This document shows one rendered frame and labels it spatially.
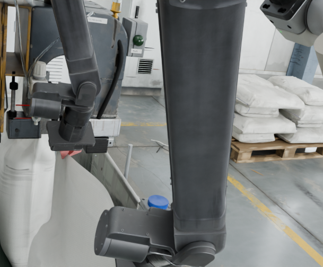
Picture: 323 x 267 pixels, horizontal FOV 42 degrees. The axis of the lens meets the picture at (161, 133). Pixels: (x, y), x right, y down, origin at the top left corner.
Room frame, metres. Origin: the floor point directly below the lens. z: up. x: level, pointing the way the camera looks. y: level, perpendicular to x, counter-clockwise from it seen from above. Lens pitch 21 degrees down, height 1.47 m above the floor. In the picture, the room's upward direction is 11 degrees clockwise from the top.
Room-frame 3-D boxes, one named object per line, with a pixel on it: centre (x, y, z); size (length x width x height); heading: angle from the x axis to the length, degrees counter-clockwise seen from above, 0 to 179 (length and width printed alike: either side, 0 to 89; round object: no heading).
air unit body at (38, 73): (0.95, 0.30, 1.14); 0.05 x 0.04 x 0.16; 118
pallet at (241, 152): (4.03, -1.01, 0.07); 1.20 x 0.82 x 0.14; 120
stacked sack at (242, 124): (3.70, -0.85, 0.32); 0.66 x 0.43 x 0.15; 120
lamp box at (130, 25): (1.13, 0.12, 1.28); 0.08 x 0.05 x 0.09; 28
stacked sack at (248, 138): (3.85, -0.71, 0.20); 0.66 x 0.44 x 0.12; 28
